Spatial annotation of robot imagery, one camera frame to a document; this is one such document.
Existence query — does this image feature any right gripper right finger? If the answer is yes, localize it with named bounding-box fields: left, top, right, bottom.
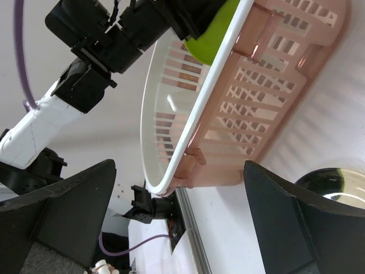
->
left=243, top=161, right=364, bottom=273

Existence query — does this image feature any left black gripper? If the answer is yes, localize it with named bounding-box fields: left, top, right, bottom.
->
left=44, top=0, right=229, bottom=74

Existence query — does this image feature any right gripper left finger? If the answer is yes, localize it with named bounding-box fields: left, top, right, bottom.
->
left=1, top=159, right=116, bottom=273

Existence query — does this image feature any cream plate with black spot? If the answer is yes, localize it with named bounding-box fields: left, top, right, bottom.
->
left=295, top=168, right=364, bottom=209

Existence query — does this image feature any lime green plate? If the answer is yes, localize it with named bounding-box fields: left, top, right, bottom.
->
left=184, top=0, right=239, bottom=66

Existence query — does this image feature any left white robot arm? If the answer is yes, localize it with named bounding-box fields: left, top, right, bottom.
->
left=1, top=1, right=225, bottom=195

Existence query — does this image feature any pink white dish rack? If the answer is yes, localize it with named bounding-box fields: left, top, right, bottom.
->
left=140, top=1, right=352, bottom=196

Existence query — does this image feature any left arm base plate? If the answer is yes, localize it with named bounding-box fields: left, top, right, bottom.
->
left=123, top=186, right=186, bottom=251

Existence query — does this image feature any aluminium rail front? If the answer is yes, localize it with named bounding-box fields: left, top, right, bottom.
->
left=175, top=188, right=212, bottom=274

